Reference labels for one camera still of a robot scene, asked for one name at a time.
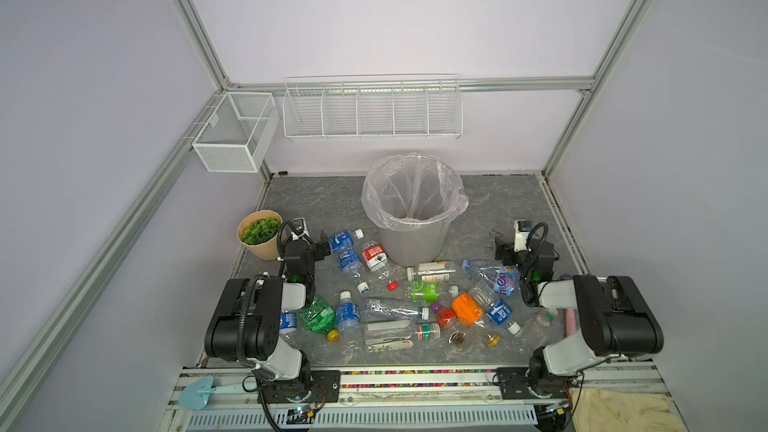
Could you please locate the white wire wall shelf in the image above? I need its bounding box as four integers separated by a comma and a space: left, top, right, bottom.
282, 74, 464, 141

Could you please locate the red label clear bottle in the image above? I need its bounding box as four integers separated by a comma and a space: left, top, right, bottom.
362, 241, 399, 292

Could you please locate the grey mesh waste bin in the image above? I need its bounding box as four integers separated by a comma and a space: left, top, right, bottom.
367, 154, 464, 268

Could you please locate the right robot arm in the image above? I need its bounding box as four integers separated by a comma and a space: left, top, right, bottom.
495, 237, 664, 391

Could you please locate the white yellow label clear bottle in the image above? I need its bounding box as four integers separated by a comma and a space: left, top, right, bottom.
406, 261, 462, 282

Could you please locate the beige pot with green plant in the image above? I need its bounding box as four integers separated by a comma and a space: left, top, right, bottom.
237, 210, 283, 261

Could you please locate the clear bottle white cap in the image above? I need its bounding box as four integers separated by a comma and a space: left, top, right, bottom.
363, 298, 431, 323

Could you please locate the pink stick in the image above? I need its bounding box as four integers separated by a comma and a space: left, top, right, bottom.
565, 309, 579, 337

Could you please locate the red cap small bottle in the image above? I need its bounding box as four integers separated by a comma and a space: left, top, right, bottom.
435, 308, 457, 330

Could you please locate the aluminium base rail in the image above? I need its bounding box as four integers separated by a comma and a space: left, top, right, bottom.
159, 360, 669, 431

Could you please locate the large clear bottle colourful label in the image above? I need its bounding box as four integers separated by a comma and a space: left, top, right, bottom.
461, 259, 519, 296

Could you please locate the crushed green bottle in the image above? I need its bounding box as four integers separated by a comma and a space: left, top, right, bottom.
297, 294, 340, 343

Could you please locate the white mesh box basket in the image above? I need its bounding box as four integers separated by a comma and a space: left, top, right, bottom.
192, 92, 279, 173

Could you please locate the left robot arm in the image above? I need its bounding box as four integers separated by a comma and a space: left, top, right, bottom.
204, 240, 330, 390

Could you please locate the teal plastic garden fork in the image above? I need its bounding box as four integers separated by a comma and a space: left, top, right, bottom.
178, 375, 259, 411

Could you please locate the clear bottle green cap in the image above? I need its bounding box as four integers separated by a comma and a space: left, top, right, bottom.
517, 308, 558, 350

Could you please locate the pepsi label bottle blue cap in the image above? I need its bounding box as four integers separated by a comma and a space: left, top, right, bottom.
279, 311, 298, 342

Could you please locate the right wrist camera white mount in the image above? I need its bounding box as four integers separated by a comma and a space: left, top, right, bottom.
513, 220, 533, 252

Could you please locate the orange label bottle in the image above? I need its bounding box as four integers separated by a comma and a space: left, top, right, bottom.
451, 293, 501, 349

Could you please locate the blue label bottle white cap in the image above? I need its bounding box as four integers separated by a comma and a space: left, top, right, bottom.
335, 291, 363, 350

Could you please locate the clear plastic bin liner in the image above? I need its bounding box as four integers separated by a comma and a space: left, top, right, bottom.
361, 153, 469, 232

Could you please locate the green label clear bottle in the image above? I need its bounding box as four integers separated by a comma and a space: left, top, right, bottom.
405, 281, 459, 304

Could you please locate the brown bottom clear bottle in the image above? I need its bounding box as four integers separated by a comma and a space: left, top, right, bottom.
443, 322, 473, 351

